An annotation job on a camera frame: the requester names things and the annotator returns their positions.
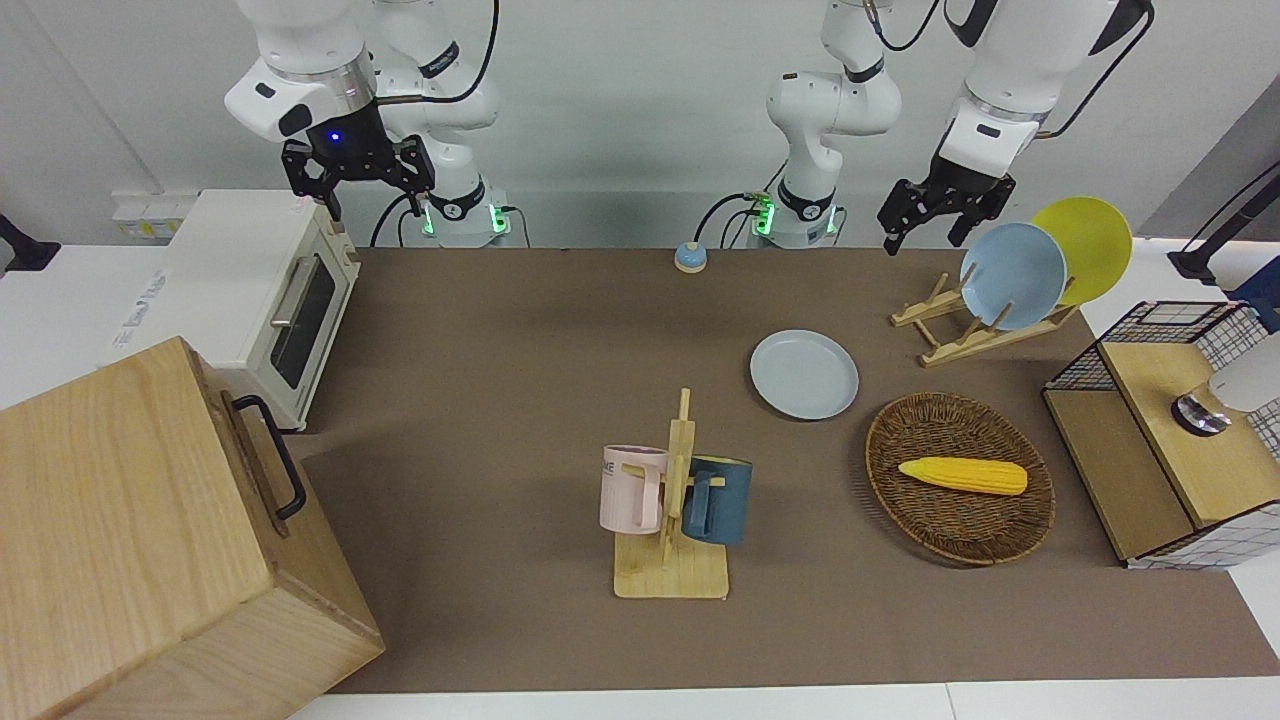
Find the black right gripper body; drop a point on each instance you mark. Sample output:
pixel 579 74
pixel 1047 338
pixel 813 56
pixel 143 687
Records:
pixel 350 145

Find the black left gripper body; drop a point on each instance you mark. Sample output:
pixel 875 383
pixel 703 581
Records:
pixel 965 180

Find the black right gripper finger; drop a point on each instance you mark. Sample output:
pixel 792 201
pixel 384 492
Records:
pixel 300 170
pixel 418 165

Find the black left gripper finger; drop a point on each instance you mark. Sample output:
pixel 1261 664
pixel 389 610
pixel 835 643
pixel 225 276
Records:
pixel 898 210
pixel 975 218

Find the gray plate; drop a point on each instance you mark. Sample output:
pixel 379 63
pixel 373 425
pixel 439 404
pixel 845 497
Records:
pixel 805 375

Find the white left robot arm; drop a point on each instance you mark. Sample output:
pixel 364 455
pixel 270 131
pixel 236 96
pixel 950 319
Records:
pixel 825 110

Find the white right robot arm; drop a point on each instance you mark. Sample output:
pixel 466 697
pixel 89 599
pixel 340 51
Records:
pixel 300 60

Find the light blue plate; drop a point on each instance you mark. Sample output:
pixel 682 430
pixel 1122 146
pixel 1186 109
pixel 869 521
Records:
pixel 1010 275

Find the yellow plate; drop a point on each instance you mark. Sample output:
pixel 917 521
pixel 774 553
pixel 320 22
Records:
pixel 1095 240

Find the wooden plate rack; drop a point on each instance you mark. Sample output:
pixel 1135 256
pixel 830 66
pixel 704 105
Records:
pixel 965 345

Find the white toaster oven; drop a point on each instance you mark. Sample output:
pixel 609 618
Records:
pixel 230 280

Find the small blue round bell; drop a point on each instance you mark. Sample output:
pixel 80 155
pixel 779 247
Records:
pixel 691 258

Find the brown table mat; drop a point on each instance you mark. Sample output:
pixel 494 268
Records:
pixel 500 400

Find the yellow corn cob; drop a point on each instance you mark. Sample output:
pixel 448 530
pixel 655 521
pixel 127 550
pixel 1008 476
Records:
pixel 965 476

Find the blue object behind shelf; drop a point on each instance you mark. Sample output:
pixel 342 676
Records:
pixel 1262 295

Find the brown wicker basket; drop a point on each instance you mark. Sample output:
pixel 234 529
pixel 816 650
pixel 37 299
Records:
pixel 960 525

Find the dark blue mug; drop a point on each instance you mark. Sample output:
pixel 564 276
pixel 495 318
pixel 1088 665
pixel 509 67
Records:
pixel 725 500

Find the pink mug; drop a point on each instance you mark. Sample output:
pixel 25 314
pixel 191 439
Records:
pixel 625 495

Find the wooden mug holder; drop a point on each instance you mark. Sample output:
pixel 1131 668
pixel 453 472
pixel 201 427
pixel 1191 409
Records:
pixel 670 575

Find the black camera stand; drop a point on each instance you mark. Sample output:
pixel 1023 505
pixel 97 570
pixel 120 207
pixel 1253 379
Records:
pixel 1200 262

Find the black clamp mount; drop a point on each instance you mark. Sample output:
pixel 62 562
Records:
pixel 25 250

